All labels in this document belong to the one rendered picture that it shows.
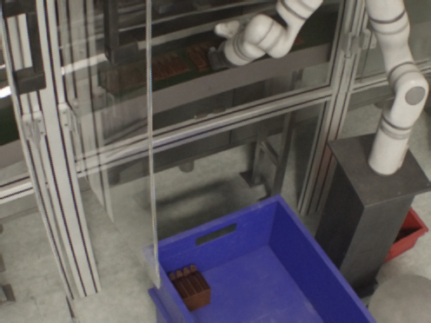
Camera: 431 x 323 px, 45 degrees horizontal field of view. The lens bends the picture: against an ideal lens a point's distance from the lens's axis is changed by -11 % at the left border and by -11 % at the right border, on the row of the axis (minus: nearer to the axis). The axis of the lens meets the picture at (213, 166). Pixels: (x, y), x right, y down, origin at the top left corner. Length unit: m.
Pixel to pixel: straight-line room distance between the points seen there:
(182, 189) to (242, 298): 0.66
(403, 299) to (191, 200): 0.89
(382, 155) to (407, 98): 0.21
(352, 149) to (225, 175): 0.74
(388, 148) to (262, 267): 0.52
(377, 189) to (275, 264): 0.40
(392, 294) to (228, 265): 0.50
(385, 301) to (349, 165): 0.42
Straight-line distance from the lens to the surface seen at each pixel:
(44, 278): 1.92
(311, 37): 1.67
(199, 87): 1.48
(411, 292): 1.68
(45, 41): 1.14
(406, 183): 1.51
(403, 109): 1.35
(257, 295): 1.59
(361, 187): 1.46
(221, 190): 2.11
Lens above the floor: 1.59
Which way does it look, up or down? 46 degrees down
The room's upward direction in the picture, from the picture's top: 4 degrees clockwise
